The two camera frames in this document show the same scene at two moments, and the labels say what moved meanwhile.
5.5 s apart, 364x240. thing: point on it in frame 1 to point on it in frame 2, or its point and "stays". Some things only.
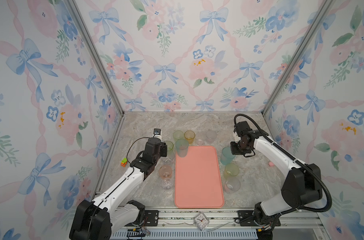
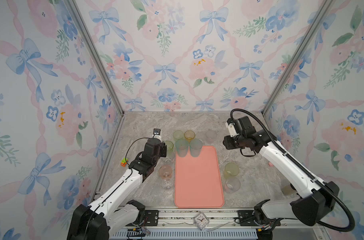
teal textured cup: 227,156 to 195,146
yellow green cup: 231,169 stays
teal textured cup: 182,146 stays
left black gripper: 163,147 stays
